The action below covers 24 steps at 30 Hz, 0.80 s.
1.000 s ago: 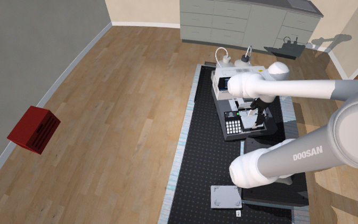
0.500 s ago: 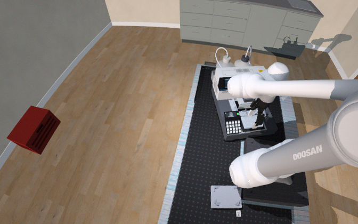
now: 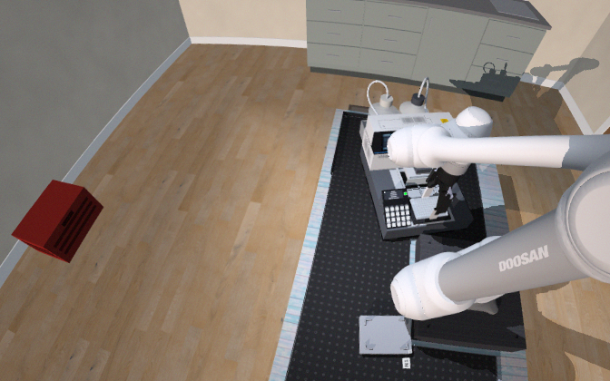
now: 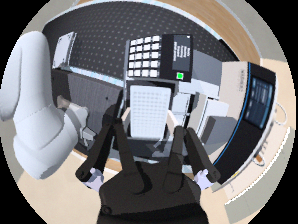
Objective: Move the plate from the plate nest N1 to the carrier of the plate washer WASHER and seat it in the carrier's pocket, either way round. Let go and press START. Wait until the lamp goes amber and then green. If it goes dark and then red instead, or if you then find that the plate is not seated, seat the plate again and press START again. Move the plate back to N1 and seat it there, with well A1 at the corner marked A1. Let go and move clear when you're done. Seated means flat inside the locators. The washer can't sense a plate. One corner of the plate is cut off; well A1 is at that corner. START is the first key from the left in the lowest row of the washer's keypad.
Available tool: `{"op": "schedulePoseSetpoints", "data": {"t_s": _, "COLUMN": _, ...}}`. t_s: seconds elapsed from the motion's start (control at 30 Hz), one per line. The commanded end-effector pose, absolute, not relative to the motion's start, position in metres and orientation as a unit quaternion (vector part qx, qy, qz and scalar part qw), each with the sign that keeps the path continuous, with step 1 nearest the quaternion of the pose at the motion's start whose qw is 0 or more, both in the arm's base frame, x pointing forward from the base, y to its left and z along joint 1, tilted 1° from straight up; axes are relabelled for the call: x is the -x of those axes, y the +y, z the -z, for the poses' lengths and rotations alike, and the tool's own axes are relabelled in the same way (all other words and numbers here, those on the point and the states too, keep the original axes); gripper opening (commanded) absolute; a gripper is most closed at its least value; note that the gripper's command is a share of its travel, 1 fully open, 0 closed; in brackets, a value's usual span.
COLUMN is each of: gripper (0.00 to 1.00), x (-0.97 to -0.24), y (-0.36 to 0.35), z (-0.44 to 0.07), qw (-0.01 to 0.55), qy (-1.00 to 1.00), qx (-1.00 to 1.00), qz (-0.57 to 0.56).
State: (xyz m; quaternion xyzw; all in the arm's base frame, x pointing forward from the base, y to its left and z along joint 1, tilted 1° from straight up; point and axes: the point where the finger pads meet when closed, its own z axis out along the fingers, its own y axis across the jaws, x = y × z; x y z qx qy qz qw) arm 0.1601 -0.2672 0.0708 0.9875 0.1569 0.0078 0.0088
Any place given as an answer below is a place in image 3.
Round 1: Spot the white bottle with dark grey cap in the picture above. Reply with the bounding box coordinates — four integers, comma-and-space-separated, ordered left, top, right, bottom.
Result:
398, 93, 425, 114

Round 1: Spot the white microplate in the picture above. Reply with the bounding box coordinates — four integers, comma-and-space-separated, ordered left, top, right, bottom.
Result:
410, 196, 448, 220

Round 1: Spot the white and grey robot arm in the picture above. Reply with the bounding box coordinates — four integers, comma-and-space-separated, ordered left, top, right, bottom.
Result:
388, 106, 610, 320

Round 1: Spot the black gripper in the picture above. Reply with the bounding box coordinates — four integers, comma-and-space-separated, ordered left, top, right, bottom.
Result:
422, 167, 461, 220

